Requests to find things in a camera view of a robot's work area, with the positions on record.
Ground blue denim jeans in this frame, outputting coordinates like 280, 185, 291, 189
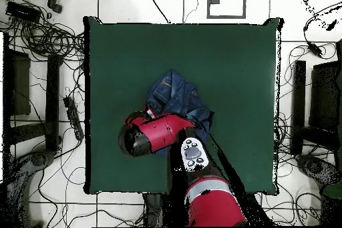
145, 69, 215, 158

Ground dark flat panel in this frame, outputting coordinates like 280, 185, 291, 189
10, 49, 31, 116
309, 60, 342, 132

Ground black power strip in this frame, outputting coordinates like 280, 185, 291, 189
63, 96, 85, 141

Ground dark green tablecloth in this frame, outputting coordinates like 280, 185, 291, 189
82, 16, 284, 196

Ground grey tripod foot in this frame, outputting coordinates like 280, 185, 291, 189
5, 148, 57, 227
295, 154, 342, 199

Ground black rectangular device box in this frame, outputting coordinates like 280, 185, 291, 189
5, 1, 41, 23

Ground black power adapter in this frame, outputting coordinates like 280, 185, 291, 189
306, 41, 325, 58

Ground dark green pad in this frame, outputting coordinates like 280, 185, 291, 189
321, 182, 342, 199

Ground black metal frame stand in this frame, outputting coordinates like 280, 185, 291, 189
290, 60, 342, 156
2, 31, 63, 159

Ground thin black floor cable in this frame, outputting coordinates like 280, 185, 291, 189
182, 0, 200, 23

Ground black cable tangle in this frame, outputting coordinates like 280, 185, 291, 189
273, 112, 324, 226
0, 0, 86, 63

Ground grey rectangular floor frame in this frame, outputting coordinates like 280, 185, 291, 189
206, 0, 247, 19

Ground black cable with connector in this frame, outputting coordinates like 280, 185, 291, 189
303, 1, 342, 44

